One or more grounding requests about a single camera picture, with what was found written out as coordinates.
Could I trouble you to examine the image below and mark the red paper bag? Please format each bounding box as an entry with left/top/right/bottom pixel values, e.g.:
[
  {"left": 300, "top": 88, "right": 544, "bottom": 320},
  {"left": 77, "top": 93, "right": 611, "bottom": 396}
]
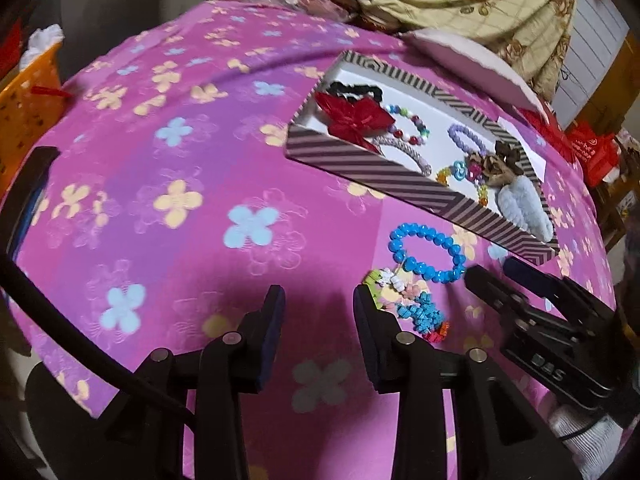
[{"left": 565, "top": 120, "right": 622, "bottom": 187}]

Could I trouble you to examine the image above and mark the mixed colour bead bracelet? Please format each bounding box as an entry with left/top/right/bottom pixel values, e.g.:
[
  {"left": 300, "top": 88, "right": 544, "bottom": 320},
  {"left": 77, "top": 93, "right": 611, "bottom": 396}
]
[{"left": 384, "top": 104, "right": 432, "bottom": 147}]

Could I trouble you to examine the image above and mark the black scrunchie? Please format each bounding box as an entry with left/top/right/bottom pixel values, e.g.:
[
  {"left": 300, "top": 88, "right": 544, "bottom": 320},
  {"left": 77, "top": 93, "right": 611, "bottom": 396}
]
[{"left": 327, "top": 80, "right": 384, "bottom": 104}]

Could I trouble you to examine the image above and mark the white paper sheet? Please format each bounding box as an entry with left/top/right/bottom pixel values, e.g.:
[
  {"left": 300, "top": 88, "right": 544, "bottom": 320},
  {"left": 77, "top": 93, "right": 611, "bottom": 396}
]
[{"left": 497, "top": 117, "right": 549, "bottom": 172}]

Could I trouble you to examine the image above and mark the leopard print bow hair clip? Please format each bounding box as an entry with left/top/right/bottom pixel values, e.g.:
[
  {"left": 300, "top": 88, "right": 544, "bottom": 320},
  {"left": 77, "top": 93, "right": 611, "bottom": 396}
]
[{"left": 467, "top": 153, "right": 527, "bottom": 192}]

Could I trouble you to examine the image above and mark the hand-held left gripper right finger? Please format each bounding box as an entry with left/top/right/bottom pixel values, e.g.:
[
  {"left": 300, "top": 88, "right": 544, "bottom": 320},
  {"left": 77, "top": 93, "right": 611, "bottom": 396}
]
[{"left": 352, "top": 284, "right": 583, "bottom": 480}]

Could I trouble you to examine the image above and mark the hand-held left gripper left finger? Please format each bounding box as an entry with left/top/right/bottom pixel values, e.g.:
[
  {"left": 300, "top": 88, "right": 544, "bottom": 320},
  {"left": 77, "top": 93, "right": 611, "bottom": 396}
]
[{"left": 102, "top": 284, "right": 287, "bottom": 480}]

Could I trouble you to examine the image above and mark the red frilled cloth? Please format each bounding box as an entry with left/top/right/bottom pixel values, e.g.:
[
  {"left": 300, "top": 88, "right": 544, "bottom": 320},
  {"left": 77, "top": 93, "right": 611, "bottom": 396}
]
[{"left": 517, "top": 107, "right": 581, "bottom": 162}]

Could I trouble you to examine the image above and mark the multicolour flower bracelet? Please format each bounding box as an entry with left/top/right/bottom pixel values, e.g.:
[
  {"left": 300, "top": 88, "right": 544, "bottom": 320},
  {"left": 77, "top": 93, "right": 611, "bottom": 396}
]
[{"left": 367, "top": 267, "right": 451, "bottom": 344}]

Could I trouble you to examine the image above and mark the beige floral quilt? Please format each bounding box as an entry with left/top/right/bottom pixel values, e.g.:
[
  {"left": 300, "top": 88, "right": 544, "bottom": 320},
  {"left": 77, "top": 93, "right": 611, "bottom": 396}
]
[{"left": 309, "top": 0, "right": 582, "bottom": 102}]

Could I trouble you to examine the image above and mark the red ribbon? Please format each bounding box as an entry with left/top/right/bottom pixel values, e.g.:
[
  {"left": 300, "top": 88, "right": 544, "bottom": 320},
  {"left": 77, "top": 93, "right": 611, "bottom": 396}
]
[{"left": 30, "top": 83, "right": 74, "bottom": 101}]

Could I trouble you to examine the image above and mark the white stuffing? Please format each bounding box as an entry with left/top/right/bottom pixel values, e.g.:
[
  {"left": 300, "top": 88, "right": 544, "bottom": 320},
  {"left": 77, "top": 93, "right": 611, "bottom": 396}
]
[{"left": 19, "top": 24, "right": 66, "bottom": 69}]

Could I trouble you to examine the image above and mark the white pillow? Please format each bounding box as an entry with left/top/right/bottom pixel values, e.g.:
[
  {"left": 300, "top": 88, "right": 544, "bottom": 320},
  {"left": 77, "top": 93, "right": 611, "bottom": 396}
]
[{"left": 400, "top": 28, "right": 551, "bottom": 119}]

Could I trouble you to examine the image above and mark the silver grey bracelet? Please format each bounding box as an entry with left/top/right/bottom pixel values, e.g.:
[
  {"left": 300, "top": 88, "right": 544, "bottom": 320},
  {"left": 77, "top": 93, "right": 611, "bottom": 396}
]
[{"left": 372, "top": 133, "right": 434, "bottom": 177}]

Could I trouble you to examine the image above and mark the bright blue bead bracelet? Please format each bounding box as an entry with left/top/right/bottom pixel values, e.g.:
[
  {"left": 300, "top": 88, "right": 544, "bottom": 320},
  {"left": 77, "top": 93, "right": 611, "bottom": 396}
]
[{"left": 388, "top": 222, "right": 467, "bottom": 284}]

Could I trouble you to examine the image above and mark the orange plastic basket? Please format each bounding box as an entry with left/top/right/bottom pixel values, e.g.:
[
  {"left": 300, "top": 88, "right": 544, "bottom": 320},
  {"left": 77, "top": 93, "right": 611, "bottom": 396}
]
[{"left": 0, "top": 40, "right": 67, "bottom": 182}]

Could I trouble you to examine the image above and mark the striped cardboard box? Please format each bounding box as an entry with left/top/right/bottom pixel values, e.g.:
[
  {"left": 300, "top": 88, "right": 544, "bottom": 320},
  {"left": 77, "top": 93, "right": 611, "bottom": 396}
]
[{"left": 284, "top": 50, "right": 561, "bottom": 267}]

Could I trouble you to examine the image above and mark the light blue fluffy scrunchie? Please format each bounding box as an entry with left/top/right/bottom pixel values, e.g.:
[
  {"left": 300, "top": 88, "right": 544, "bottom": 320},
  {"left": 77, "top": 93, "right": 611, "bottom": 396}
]
[{"left": 497, "top": 177, "right": 556, "bottom": 242}]

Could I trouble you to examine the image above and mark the person's right forearm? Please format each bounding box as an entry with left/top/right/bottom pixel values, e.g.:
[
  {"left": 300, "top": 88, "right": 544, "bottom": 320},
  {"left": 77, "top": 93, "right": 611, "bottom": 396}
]
[{"left": 545, "top": 400, "right": 632, "bottom": 480}]

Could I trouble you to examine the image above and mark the pink floral bedsheet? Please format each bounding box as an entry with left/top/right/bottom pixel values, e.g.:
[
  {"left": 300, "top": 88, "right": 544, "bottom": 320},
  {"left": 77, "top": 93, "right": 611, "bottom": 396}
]
[{"left": 0, "top": 0, "right": 617, "bottom": 480}]

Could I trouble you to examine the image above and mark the black cable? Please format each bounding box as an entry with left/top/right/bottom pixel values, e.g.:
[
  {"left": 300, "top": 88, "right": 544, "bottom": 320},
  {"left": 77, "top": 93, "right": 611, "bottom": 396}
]
[{"left": 0, "top": 252, "right": 197, "bottom": 423}]

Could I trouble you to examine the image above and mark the red bow hair clip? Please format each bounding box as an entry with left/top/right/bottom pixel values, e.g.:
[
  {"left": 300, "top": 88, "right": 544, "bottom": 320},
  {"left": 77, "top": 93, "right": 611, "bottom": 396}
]
[{"left": 314, "top": 91, "right": 397, "bottom": 151}]

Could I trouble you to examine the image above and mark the brown scrunchie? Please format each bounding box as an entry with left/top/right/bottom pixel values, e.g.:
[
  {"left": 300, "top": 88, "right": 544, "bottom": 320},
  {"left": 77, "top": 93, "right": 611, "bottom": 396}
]
[{"left": 492, "top": 140, "right": 524, "bottom": 166}]

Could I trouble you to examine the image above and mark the purple bead bracelet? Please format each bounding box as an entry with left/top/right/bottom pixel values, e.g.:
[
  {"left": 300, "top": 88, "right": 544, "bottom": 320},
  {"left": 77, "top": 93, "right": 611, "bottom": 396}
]
[{"left": 447, "top": 123, "right": 494, "bottom": 159}]

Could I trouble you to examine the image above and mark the colourful bead necklace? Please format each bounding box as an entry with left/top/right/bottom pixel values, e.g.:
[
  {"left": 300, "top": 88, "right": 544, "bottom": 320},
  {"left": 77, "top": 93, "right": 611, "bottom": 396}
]
[{"left": 435, "top": 159, "right": 491, "bottom": 207}]

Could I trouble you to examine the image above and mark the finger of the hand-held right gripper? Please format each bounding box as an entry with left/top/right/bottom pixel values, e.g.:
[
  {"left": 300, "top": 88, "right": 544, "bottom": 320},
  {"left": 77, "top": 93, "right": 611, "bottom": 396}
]
[
  {"left": 464, "top": 264, "right": 532, "bottom": 332},
  {"left": 502, "top": 256, "right": 567, "bottom": 304}
]

